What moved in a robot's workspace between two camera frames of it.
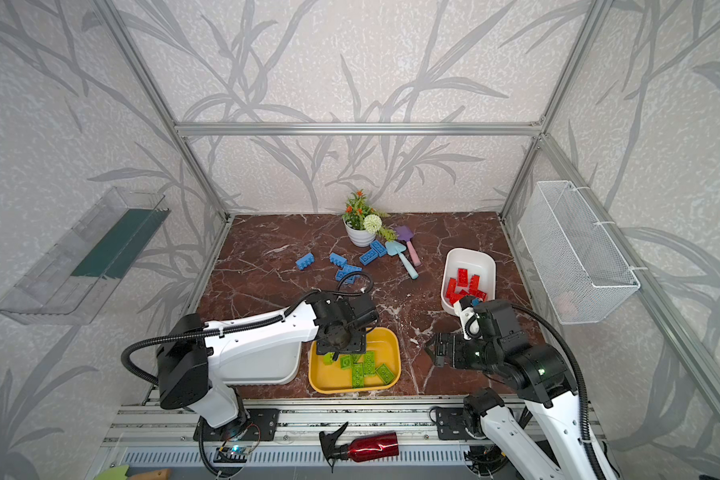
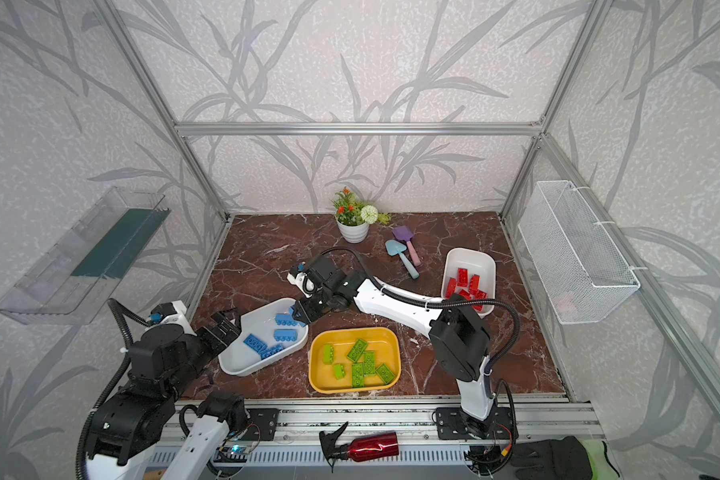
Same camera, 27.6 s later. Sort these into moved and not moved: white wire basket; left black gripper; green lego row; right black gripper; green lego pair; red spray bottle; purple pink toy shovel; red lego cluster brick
Moved: green lego row; left black gripper; right black gripper
Not moved: purple pink toy shovel; white wire basket; green lego pair; red lego cluster brick; red spray bottle
